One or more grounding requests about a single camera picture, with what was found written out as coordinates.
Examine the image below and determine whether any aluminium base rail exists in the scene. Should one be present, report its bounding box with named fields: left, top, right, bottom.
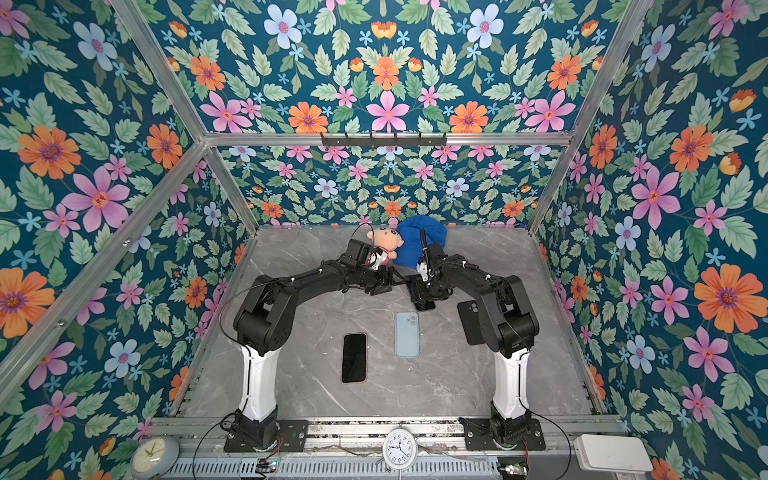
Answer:
left=150, top=415, right=626, bottom=458

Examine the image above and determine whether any pink plush pig toy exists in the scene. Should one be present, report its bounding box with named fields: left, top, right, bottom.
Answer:
left=367, top=227, right=405, bottom=263

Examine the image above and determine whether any blue-edged smartphone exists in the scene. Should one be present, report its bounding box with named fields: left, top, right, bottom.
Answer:
left=411, top=296, right=436, bottom=312

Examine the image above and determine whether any blue baseball cap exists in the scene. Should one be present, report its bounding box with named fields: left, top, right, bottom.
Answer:
left=394, top=216, right=447, bottom=270

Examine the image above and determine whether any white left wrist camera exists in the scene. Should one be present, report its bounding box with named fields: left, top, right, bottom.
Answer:
left=369, top=251, right=389, bottom=270

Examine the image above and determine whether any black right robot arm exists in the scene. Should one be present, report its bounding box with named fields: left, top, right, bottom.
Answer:
left=406, top=231, right=540, bottom=449

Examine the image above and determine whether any black hook rail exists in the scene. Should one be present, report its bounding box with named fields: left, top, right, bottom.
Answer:
left=320, top=133, right=448, bottom=148

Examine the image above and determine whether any white round clock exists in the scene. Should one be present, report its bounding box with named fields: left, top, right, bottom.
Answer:
left=382, top=427, right=418, bottom=471

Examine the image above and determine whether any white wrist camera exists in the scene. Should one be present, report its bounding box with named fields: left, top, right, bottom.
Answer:
left=417, top=261, right=430, bottom=282
left=369, top=251, right=389, bottom=270

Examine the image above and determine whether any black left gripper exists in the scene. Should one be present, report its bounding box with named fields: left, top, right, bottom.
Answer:
left=352, top=262, right=406, bottom=294

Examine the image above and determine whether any purple-edged smartphone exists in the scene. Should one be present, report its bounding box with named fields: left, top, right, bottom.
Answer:
left=341, top=333, right=367, bottom=384

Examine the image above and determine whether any black phone case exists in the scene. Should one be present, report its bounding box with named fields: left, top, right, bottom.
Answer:
left=457, top=301, right=484, bottom=346

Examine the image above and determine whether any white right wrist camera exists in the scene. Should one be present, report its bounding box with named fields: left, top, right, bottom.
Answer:
left=417, top=261, right=430, bottom=282

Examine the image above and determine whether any white box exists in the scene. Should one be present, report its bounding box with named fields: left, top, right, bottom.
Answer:
left=573, top=434, right=653, bottom=474

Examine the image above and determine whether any light blue phone case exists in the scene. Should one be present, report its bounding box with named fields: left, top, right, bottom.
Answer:
left=394, top=312, right=420, bottom=359

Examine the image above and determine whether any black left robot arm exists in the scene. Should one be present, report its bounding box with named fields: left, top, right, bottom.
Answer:
left=227, top=239, right=398, bottom=451

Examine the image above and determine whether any beige round clock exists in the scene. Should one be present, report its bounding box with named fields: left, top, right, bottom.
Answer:
left=130, top=436, right=180, bottom=479

